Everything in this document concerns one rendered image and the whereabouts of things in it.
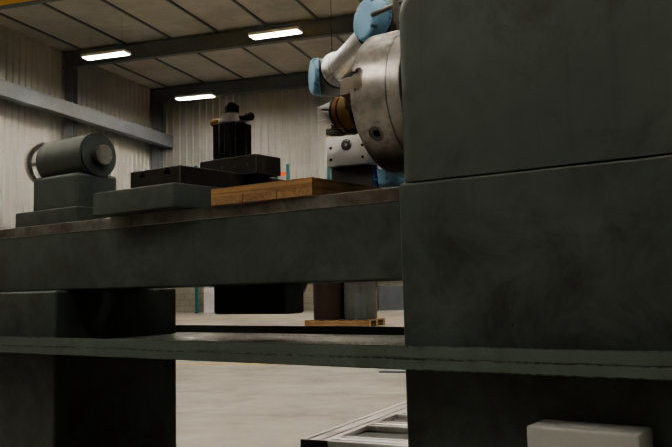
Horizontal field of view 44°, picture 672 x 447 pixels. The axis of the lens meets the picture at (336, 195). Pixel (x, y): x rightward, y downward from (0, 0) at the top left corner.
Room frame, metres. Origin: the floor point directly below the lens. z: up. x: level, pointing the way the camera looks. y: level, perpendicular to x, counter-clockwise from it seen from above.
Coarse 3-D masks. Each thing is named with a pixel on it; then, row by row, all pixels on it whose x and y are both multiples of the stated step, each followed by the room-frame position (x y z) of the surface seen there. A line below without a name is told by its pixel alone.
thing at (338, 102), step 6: (330, 102) 1.91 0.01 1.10; (336, 102) 1.90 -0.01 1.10; (342, 102) 1.88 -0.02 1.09; (330, 108) 1.90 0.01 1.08; (336, 108) 1.89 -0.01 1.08; (342, 108) 1.88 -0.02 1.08; (330, 114) 1.90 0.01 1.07; (336, 114) 1.90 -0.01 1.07; (342, 114) 1.88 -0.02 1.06; (348, 114) 1.87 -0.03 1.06; (336, 120) 1.90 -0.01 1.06; (342, 120) 1.89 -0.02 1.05; (348, 120) 1.88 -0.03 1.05; (336, 126) 1.92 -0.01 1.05; (342, 126) 1.92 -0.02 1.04; (348, 126) 1.90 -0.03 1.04; (354, 126) 1.89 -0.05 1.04
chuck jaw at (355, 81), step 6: (360, 72) 1.72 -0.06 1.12; (348, 78) 1.76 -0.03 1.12; (354, 78) 1.73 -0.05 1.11; (360, 78) 1.72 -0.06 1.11; (342, 84) 1.76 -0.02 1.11; (348, 84) 1.75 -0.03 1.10; (354, 84) 1.73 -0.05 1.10; (360, 84) 1.72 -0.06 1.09; (342, 90) 1.76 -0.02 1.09; (348, 90) 1.75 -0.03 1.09; (342, 96) 1.77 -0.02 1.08; (348, 96) 1.77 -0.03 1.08; (348, 102) 1.81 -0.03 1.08; (348, 108) 1.84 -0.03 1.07
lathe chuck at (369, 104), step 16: (368, 48) 1.73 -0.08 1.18; (384, 48) 1.70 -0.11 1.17; (368, 64) 1.71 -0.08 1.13; (384, 64) 1.68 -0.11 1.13; (368, 80) 1.70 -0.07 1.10; (384, 80) 1.67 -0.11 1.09; (352, 96) 1.72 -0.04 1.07; (368, 96) 1.70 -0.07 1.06; (384, 96) 1.67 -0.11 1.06; (368, 112) 1.71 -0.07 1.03; (384, 112) 1.68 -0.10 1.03; (368, 128) 1.72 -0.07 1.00; (384, 128) 1.70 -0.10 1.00; (368, 144) 1.75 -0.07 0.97; (384, 144) 1.73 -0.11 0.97; (400, 144) 1.71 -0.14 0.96; (384, 160) 1.78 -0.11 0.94; (400, 160) 1.76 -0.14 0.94
